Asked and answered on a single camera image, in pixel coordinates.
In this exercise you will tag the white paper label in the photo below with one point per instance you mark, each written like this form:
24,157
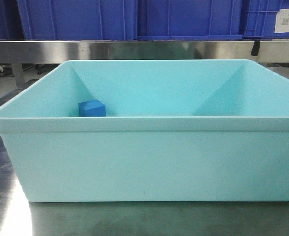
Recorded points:
282,21

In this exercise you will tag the black tape strip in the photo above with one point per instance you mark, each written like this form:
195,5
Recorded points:
255,47

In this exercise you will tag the blue crate upper right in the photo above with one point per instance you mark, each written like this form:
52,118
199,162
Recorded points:
258,18

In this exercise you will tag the blue cube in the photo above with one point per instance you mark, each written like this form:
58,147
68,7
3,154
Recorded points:
92,108

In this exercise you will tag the blue crate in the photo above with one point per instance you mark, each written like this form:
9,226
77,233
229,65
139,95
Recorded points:
189,20
68,19
258,18

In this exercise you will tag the light cyan plastic tub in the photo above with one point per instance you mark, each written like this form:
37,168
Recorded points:
174,130

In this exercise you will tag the stainless steel shelf frame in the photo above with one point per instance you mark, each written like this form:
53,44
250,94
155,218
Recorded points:
16,53

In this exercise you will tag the blue crate upper middle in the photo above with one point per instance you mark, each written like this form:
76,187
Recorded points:
189,20

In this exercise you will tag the blue crate upper left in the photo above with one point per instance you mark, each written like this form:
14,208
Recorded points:
68,19

